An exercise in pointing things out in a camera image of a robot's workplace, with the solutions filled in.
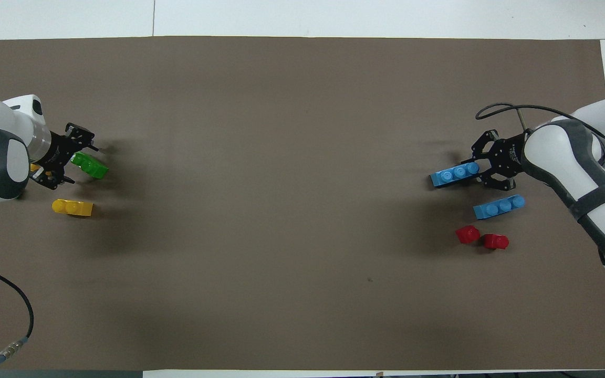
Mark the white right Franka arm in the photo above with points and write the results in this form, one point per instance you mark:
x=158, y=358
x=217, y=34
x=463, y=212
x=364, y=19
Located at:
x=570, y=157

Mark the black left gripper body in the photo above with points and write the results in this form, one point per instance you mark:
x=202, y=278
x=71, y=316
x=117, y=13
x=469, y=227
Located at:
x=58, y=151

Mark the green two-stud toy brick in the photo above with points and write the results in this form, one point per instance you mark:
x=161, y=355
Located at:
x=93, y=168

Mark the red one-stud toy brick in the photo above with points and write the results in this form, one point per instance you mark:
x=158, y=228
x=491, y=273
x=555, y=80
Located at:
x=496, y=242
x=467, y=234

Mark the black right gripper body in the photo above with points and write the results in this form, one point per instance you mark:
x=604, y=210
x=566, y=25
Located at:
x=507, y=155

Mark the brown paper table mat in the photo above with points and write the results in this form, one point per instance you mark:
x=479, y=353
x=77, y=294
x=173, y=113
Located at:
x=302, y=131

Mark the blue three-stud toy brick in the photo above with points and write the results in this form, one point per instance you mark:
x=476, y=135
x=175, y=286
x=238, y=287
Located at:
x=497, y=208
x=452, y=176

